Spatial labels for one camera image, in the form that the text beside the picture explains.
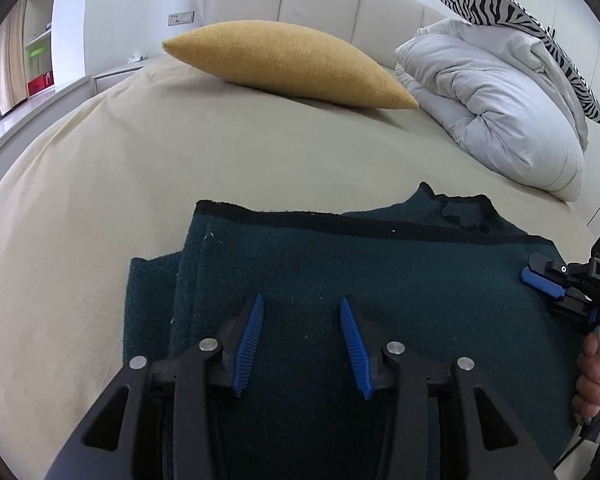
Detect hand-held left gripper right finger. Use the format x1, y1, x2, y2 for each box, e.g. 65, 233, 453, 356
340, 296, 556, 480

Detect zebra striped pillow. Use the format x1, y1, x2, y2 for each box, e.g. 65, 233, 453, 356
437, 0, 600, 127

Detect person's right hand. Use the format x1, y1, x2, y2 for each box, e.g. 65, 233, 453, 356
571, 332, 600, 423

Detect beige curtain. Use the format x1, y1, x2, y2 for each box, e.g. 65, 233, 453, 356
0, 5, 31, 116

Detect yellow pillow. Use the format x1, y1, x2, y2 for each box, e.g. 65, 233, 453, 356
161, 20, 420, 111

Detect black cable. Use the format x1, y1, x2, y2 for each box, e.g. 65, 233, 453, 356
552, 422, 598, 471

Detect white nightstand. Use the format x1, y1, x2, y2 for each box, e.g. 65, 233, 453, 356
92, 57, 151, 96

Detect dark green sweater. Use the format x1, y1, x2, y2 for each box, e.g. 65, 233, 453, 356
122, 182, 588, 480

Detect white duvet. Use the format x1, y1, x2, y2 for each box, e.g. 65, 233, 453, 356
394, 17, 590, 203

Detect red box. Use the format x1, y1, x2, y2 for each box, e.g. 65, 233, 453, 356
27, 72, 55, 96

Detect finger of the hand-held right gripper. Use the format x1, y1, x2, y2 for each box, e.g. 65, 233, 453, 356
550, 292, 596, 323
520, 252, 588, 301

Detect beige bed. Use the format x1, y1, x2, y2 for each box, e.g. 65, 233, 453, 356
0, 52, 596, 480

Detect white shelf unit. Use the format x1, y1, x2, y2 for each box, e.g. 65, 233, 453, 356
22, 0, 61, 106

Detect white window ledge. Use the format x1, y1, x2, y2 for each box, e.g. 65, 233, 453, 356
0, 74, 93, 171

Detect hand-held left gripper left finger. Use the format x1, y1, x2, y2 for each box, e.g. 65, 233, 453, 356
42, 292, 265, 480

